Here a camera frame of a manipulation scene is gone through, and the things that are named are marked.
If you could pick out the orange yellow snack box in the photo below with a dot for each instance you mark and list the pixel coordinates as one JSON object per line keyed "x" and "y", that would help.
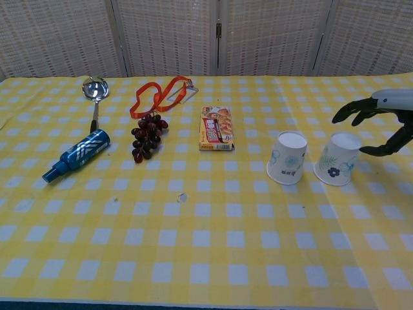
{"x": 216, "y": 129}

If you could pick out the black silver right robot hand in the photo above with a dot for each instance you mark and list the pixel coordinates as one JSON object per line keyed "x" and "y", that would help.
{"x": 395, "y": 100}

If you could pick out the yellow white checked tablecloth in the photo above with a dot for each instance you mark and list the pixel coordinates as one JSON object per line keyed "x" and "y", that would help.
{"x": 380, "y": 210}
{"x": 161, "y": 242}

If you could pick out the white paper cup leaf print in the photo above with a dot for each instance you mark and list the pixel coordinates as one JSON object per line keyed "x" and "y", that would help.
{"x": 337, "y": 161}

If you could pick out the blue spray bottle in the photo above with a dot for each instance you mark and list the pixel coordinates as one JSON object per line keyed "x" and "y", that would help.
{"x": 82, "y": 151}

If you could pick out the dark red grape bunch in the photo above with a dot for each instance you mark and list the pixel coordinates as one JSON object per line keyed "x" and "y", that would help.
{"x": 146, "y": 135}

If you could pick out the white paper cup blue flower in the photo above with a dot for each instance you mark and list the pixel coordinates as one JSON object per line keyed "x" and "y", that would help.
{"x": 287, "y": 161}

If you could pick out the woven folding screen panel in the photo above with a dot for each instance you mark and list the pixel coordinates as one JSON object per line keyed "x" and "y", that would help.
{"x": 371, "y": 35}
{"x": 167, "y": 35}
{"x": 271, "y": 35}
{"x": 58, "y": 35}

